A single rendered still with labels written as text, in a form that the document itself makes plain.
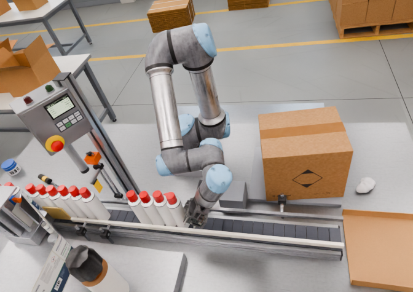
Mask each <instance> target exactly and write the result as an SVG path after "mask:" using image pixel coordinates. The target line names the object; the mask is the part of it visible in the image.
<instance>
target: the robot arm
mask: <svg viewBox="0 0 413 292"><path fill-rule="evenodd" d="M215 56H217V51H216V46H215V43H214V39H213V36H212V33H211V31H210V28H209V26H208V25H207V24H206V23H198V24H195V23H194V24H192V25H189V26H184V27H180V28H175V29H172V30H165V31H162V32H160V33H159V34H157V35H156V36H155V37H154V38H153V40H152V41H151V43H150V45H149V47H148V49H147V52H146V57H145V63H144V67H145V72H146V75H147V77H149V79H150V83H151V91H152V98H153V103H154V110H155V118H156V122H157V129H158V134H159V141H160V148H161V154H160V155H158V156H157V157H156V159H155V161H156V163H155V164H156V168H157V171H158V173H159V175H160V176H172V175H173V176H175V175H178V174H182V173H189V172H196V171H200V170H201V171H202V175H203V180H199V183H198V186H197V191H196V193H195V196H194V197H193V198H190V200H187V202H186V203H185V204H184V209H185V217H184V221H183V222H185V223H184V225H185V224H186V223H188V224H191V225H193V226H194V229H195V227H201V229H202V228H203V227H204V225H206V223H207V219H208V214H209V210H210V209H211V208H212V207H213V206H214V205H215V204H216V202H217V201H218V200H221V196H222V195H223V193H224V192H226V191H227V189H228V188H229V186H230V184H231V182H232V172H230V170H229V168H227V167H226V166H225V163H224V152H223V150H222V144H221V142H220V141H219V139H220V140H221V139H223V138H227V137H229V135H230V120H229V113H228V112H225V111H224V110H223V109H222V107H220V105H219V100H218V94H217V91H216V86H215V82H214V77H213V72H212V68H211V65H212V64H213V62H214V57H215ZM178 64H182V65H183V68H184V69H185V70H187V71H188V72H189V75H190V77H191V81H192V85H193V88H194V92H195V96H196V99H197V103H198V105H199V109H200V113H199V116H198V117H193V116H192V115H190V114H182V115H180V116H178V110H177V105H176V98H175V91H174V87H173V80H172V76H171V75H172V74H173V72H174V69H173V65H178Z"/></svg>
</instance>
